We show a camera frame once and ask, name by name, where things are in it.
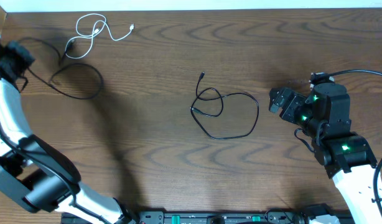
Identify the white usb cable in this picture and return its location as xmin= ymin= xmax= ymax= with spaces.
xmin=64 ymin=12 xmax=135 ymax=60

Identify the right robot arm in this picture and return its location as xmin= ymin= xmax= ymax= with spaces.
xmin=269 ymin=73 xmax=382 ymax=223

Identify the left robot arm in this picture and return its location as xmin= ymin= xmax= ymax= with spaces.
xmin=0 ymin=36 xmax=139 ymax=223

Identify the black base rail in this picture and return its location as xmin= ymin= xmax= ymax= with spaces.
xmin=60 ymin=210 xmax=353 ymax=224

